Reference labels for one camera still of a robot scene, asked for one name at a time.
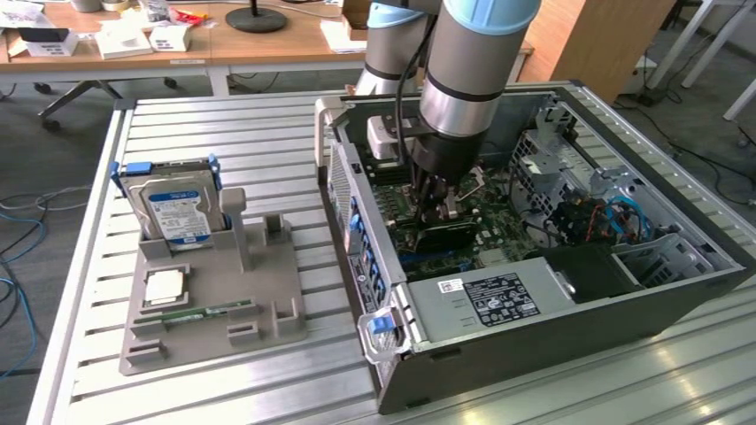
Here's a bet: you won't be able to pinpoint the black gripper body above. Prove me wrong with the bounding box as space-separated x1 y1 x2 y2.
410 131 487 183

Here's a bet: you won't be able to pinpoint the black graphics card with fan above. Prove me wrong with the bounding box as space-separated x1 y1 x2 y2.
411 219 479 253

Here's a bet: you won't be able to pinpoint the CPU socket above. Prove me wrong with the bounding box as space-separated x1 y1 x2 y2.
395 182 422 214

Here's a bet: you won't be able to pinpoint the metal socket cover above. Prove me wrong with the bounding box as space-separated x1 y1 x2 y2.
459 166 492 200

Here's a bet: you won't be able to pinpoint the green motherboard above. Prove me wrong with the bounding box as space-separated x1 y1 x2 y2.
354 145 543 282

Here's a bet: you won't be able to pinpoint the blue expansion slot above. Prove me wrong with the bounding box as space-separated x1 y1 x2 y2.
399 248 468 267

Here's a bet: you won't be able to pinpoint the perforated metal drive cage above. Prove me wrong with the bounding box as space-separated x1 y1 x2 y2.
506 95 598 222

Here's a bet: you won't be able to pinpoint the grey power supply unit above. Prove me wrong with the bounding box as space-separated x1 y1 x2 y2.
407 258 578 344

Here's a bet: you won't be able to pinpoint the blue case latch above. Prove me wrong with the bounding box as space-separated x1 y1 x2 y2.
366 309 396 340

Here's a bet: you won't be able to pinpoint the white booklet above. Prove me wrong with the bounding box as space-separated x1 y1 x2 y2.
320 19 368 54

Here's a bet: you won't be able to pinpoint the grey plastic parts rack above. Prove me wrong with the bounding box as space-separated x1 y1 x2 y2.
118 187 310 377

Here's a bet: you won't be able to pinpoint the brown cardboard box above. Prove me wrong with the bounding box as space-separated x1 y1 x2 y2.
342 0 372 31

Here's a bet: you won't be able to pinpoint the dark open PC case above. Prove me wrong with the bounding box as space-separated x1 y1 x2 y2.
315 86 756 416

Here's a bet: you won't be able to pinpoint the black floor power strip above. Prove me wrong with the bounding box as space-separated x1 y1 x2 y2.
614 88 667 110

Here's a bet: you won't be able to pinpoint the wooden cabinet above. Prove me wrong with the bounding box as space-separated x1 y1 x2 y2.
519 0 679 104

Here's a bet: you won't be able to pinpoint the silver disk bay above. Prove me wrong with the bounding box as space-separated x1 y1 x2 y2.
611 233 716 290

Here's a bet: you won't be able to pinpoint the hard disk in blue caddy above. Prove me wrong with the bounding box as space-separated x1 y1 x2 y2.
110 153 223 253

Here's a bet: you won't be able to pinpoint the black round lamp base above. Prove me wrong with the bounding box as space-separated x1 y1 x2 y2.
224 0 290 34

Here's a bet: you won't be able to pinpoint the green RAM stick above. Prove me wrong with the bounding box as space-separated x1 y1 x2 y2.
134 299 254 327

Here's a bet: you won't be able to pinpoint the silver CPU chip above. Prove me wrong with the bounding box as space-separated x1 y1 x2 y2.
143 269 184 305

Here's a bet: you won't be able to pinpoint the white box with label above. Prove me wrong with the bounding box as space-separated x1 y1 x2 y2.
150 24 194 53

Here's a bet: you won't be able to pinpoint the red packet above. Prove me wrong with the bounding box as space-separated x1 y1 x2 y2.
174 9 212 26

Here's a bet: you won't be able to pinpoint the white open cardboard box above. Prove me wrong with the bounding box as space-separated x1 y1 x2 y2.
95 28 155 60

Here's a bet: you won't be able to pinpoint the white box black lid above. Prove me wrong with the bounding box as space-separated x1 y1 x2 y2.
16 27 80 58

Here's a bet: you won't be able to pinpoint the white paper sheets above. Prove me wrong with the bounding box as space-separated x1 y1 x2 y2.
0 3 48 28

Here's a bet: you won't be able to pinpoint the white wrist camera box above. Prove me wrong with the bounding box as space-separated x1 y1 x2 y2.
366 114 419 160

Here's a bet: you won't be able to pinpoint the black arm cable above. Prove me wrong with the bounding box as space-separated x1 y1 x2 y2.
395 21 442 165

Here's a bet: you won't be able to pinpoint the red wire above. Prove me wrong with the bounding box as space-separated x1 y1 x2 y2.
586 204 611 243

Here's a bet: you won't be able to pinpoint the blue data wire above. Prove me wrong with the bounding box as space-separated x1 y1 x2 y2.
607 194 656 243

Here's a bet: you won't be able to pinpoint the wooden desk white frame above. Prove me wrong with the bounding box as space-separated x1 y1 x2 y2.
0 0 536 97

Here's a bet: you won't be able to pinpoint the black floor cable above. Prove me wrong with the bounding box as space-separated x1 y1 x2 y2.
643 43 756 205

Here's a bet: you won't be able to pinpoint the white table frame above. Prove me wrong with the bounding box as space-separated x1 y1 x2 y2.
647 0 756 121

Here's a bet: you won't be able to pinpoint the grey floor cable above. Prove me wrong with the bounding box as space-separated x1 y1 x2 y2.
0 185 94 212

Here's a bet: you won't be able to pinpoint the black caster leg frame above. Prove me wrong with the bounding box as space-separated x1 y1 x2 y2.
38 77 179 132

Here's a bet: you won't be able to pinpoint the blue floor cable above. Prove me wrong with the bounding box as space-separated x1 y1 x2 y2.
0 211 47 380

